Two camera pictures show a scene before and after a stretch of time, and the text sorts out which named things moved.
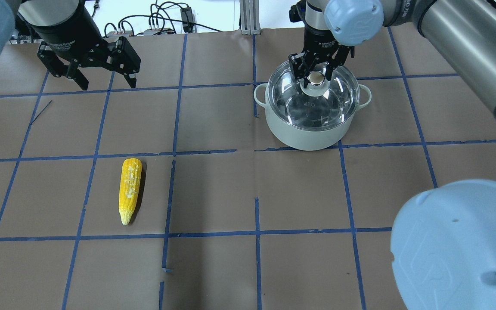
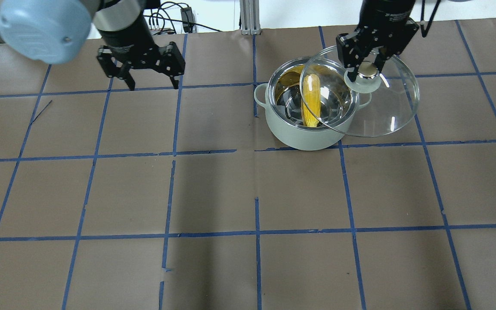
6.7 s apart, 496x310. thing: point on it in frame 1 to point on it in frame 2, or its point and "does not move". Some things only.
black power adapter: x=187 y=16 does not move
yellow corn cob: x=129 y=189 to x=311 y=102
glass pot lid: x=324 y=104 to x=373 y=104
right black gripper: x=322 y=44 to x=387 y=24
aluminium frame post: x=249 y=17 does not move
